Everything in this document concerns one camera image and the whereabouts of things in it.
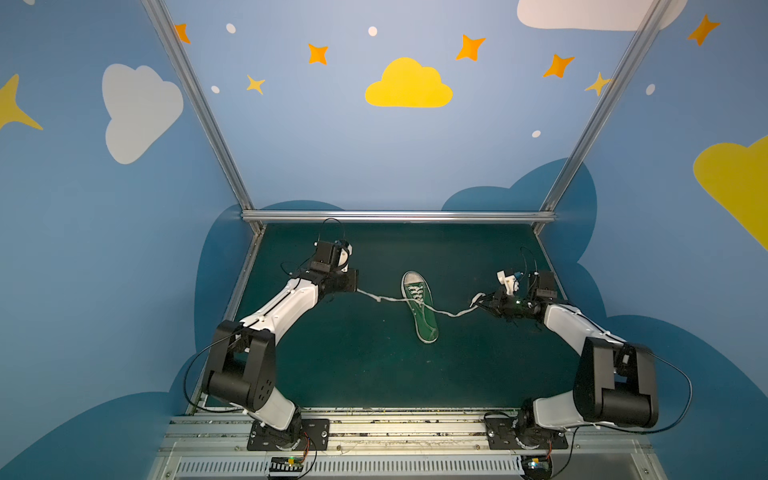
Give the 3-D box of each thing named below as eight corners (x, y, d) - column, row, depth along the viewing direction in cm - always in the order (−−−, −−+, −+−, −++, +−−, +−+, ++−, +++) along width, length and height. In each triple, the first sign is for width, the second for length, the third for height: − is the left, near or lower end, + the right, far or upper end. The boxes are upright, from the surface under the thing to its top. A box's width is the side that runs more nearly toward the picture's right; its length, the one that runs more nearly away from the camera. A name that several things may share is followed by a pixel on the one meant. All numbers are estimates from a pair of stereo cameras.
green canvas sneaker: (420, 345, 91) (422, 340, 87) (398, 278, 107) (398, 271, 104) (446, 339, 92) (449, 333, 89) (420, 274, 108) (422, 267, 105)
